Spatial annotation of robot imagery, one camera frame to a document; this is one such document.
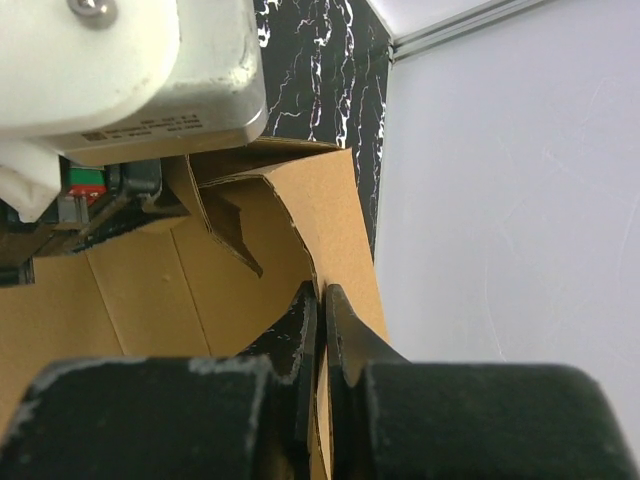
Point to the brown cardboard box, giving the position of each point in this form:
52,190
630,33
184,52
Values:
261,221

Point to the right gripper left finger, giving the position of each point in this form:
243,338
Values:
248,416

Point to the black marble pattern mat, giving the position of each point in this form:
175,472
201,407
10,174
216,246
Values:
326,66

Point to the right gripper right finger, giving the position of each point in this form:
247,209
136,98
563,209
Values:
395,419

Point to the aluminium frame profile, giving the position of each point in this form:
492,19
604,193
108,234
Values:
457,26

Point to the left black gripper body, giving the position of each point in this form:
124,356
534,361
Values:
96,204

